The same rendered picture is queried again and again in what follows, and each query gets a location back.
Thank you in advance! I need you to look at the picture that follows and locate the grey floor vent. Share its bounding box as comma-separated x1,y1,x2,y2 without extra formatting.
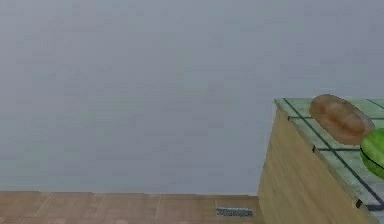
215,206,254,218

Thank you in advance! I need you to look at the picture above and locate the wooden counter with tiled top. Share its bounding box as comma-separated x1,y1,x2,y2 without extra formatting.
257,97,384,224

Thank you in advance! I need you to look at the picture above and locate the brown potato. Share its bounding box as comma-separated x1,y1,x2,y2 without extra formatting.
308,93,376,146

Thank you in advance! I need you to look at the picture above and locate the green round vegetable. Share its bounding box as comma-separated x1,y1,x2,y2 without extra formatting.
359,127,384,181

